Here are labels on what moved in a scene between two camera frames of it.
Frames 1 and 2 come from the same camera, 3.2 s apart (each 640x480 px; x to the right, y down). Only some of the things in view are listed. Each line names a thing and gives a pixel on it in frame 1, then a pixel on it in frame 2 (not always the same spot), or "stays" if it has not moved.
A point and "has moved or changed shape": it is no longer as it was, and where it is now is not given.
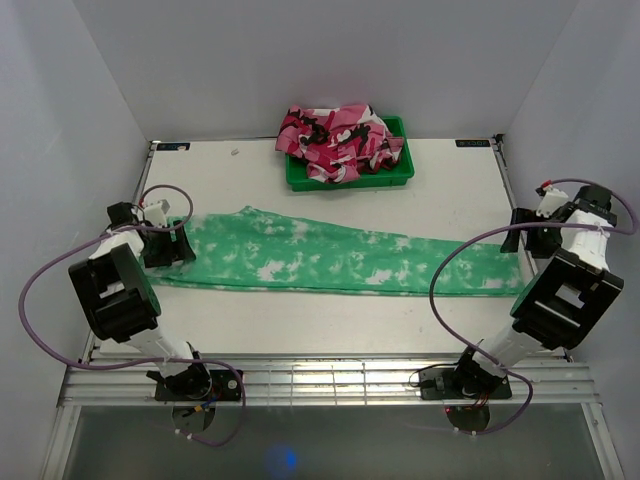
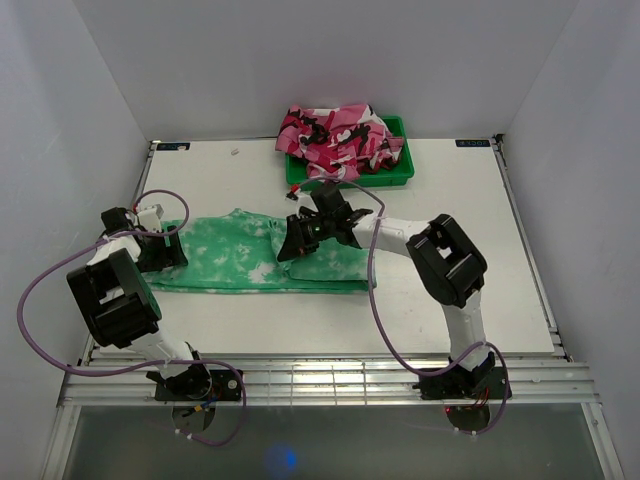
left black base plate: x=225 y=386 stays
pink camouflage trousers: x=339 y=142 stays
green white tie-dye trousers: x=258 y=248 has moved or changed shape
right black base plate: x=437 y=384 stays
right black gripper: x=538 y=250 → x=295 y=239
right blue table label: x=473 y=143 stays
